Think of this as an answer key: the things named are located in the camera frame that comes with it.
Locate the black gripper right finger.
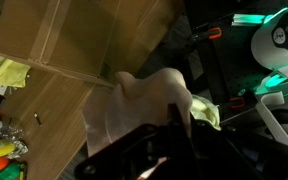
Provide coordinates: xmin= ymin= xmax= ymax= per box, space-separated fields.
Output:
xmin=184 ymin=114 xmax=288 ymax=180

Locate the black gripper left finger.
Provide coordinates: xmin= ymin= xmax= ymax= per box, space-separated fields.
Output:
xmin=73 ymin=103 xmax=186 ymax=180

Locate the yellow green shirt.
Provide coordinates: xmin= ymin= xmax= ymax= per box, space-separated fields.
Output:
xmin=189 ymin=94 xmax=223 ymax=132

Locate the peach shirt orange print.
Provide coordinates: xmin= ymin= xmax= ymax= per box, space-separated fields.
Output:
xmin=81 ymin=67 xmax=194 ymax=158

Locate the large cardboard box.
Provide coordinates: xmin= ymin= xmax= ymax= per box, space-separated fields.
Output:
xmin=0 ymin=0 xmax=186 ymax=88

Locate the orange black bar clamp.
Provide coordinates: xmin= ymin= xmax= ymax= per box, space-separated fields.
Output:
xmin=229 ymin=96 xmax=246 ymax=110
xmin=207 ymin=26 xmax=223 ymax=41

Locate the green lit light bar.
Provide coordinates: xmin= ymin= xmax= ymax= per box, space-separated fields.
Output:
xmin=231 ymin=13 xmax=268 ymax=27

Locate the small black metal bit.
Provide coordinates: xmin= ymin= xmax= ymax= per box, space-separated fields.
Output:
xmin=33 ymin=111 xmax=43 ymax=127

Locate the green plastic object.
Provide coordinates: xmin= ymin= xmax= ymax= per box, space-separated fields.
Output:
xmin=0 ymin=161 xmax=28 ymax=180

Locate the yellow cloth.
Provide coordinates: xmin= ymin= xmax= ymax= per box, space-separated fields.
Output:
xmin=0 ymin=55 xmax=32 ymax=89

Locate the clear plastic water bottle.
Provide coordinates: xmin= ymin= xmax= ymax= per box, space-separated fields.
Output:
xmin=0 ymin=117 xmax=24 ymax=138

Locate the white bottle yellow label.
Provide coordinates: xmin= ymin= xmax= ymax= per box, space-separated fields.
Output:
xmin=0 ymin=138 xmax=29 ymax=162

